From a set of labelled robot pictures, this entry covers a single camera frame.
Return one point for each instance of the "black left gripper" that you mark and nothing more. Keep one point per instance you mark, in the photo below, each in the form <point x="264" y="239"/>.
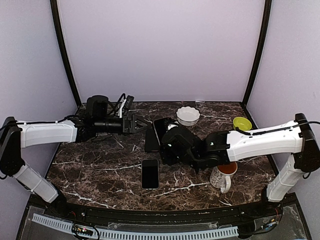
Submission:
<point x="132" y="124"/>

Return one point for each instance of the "black phone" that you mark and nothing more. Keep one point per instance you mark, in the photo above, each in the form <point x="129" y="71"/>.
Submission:
<point x="150" y="174"/>

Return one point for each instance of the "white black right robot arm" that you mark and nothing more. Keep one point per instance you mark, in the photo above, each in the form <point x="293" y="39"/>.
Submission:
<point x="177" y="144"/>

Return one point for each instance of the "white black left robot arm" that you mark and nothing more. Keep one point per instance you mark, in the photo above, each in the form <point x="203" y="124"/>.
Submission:
<point x="100" y="117"/>

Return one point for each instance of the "white scalloped bowl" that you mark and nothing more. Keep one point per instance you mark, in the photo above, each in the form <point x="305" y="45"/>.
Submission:
<point x="188" y="116"/>

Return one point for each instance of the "white mug orange inside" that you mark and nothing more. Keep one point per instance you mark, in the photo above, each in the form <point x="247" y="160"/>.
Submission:
<point x="221" y="176"/>

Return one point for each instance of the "green bowl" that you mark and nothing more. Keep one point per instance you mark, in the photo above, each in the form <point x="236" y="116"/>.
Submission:
<point x="242" y="123"/>

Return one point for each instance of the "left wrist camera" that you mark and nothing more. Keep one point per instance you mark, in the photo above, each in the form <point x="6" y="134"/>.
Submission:
<point x="123" y="105"/>

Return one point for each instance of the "black front rail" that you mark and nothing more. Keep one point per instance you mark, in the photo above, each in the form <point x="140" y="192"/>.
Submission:
<point x="223" y="215"/>

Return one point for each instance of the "white slotted cable duct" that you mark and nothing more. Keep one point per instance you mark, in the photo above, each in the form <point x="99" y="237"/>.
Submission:
<point x="119" y="231"/>

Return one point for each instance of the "black left frame post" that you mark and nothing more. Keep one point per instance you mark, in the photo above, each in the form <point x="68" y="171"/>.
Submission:
<point x="63" y="52"/>

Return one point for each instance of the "black frame post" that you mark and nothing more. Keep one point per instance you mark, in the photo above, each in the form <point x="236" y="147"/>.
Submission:
<point x="258" y="52"/>
<point x="63" y="52"/>

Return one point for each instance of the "black right frame post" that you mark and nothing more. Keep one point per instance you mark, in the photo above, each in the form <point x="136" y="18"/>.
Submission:
<point x="258" y="52"/>

